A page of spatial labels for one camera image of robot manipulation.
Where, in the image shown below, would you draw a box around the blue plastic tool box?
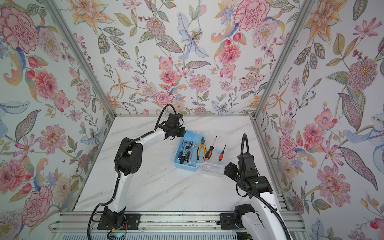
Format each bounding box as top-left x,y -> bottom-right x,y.
173,131 -> 206,172

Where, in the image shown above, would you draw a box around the red handled small screwdriver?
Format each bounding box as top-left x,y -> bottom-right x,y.
218,145 -> 227,162

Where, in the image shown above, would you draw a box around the yellow handled pliers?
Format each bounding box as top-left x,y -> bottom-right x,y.
197,137 -> 206,161

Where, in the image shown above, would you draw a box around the orange black handled screwdriver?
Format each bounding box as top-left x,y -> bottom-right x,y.
205,136 -> 218,161

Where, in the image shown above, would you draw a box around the clear plastic box lid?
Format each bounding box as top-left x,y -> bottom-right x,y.
199,131 -> 230,177

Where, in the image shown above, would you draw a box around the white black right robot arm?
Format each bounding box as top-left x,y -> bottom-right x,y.
224,153 -> 292,240

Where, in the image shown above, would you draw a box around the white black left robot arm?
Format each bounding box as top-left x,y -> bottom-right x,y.
101,114 -> 186,229

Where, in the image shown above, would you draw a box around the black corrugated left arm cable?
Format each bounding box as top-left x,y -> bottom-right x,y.
86,103 -> 178,240

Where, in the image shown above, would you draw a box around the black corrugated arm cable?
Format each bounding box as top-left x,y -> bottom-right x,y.
235,133 -> 292,240
86,103 -> 178,240

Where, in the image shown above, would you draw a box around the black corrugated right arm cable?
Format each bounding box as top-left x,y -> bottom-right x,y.
235,133 -> 292,240

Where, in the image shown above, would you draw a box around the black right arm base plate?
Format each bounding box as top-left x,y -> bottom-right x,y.
217,212 -> 264,231

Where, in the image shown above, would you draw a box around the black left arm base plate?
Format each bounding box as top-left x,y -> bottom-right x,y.
97,214 -> 141,231

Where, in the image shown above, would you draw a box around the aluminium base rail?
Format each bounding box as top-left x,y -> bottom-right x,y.
47,211 -> 310,240

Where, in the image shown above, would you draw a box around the aluminium corner frame post left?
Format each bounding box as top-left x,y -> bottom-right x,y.
42,0 -> 117,120

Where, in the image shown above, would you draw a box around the aluminium corner frame post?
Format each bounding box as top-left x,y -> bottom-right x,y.
42,0 -> 117,120
253,1 -> 314,121

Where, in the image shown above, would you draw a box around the aluminium corner frame post right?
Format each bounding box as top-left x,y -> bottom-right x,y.
253,1 -> 314,121

